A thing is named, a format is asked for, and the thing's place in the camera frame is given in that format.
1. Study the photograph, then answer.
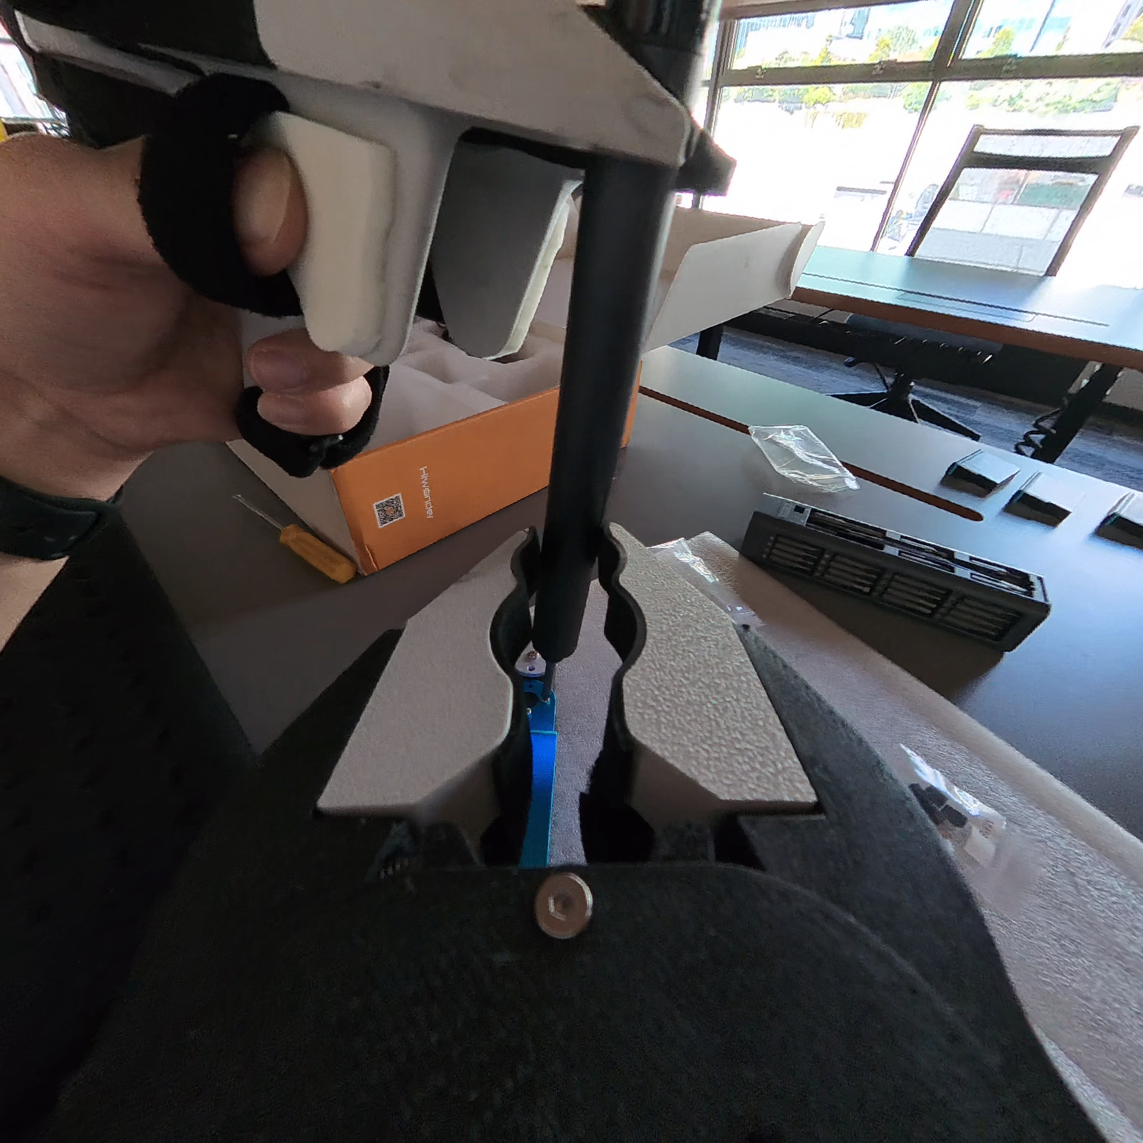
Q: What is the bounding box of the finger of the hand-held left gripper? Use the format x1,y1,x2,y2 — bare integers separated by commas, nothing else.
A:
436,142,583,360
16,0,735,368

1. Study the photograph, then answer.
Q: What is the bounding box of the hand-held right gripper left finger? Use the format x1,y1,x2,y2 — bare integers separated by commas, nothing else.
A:
315,527,542,864

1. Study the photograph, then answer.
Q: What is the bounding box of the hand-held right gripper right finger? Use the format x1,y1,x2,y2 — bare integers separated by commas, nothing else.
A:
578,522,822,865

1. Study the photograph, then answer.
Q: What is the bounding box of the blue bracket servo assembly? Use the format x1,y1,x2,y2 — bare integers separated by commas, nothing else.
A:
516,650,560,869

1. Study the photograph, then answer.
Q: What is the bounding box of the black electric screwdriver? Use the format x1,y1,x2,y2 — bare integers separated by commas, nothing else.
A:
531,0,717,696

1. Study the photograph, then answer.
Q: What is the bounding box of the clear bag of black parts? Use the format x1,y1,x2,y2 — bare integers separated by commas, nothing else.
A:
897,745,1008,869

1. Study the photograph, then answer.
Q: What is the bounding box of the grey desk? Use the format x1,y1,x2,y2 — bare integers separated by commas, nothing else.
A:
115,346,1143,842

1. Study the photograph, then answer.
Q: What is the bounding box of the wooden top standing desk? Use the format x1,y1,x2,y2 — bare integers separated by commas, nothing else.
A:
789,246,1143,465

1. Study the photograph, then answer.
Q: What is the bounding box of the person's left hand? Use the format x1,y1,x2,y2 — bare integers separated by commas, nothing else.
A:
0,134,373,501

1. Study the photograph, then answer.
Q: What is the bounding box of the empty clear plastic bag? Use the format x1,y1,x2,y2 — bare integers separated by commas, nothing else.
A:
655,535,761,628

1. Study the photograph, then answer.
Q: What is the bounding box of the black screwdriver bit case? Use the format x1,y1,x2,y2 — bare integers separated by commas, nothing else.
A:
739,491,1053,654

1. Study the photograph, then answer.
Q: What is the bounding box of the orange cardboard box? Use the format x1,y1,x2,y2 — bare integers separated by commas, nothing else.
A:
227,192,826,578

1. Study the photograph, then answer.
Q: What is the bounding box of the crumpled clear plastic wrap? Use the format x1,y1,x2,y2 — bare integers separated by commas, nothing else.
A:
748,424,861,494

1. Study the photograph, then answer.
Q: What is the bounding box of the large window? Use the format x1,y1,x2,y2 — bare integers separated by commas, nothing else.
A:
703,0,1143,288

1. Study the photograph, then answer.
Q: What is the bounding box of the white foam sheet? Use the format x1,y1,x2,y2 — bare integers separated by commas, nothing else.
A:
546,531,1143,1143

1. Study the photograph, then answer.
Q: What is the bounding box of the black wristband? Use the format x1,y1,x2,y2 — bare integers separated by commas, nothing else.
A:
0,473,122,563

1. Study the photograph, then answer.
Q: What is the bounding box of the black framed glass panel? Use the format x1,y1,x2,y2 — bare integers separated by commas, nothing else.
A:
904,123,1141,280

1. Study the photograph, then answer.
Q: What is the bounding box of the small orange-handled screwdriver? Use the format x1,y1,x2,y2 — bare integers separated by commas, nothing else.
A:
231,494,358,587

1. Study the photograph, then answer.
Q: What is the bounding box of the black coiled cable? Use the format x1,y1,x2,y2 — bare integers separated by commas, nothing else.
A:
1015,404,1073,462

